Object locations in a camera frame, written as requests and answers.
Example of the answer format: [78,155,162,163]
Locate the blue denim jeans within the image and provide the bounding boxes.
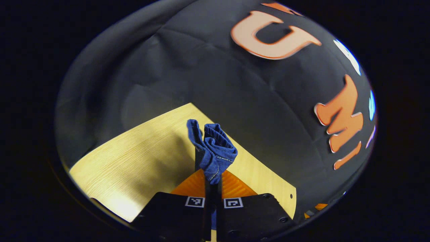
[186,119,238,231]

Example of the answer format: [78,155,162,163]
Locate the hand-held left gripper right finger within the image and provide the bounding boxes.
[216,169,297,241]

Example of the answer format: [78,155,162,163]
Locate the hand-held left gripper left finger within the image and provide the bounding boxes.
[133,147,212,241]

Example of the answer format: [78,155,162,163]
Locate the black backdrop cloth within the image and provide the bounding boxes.
[55,0,377,229]

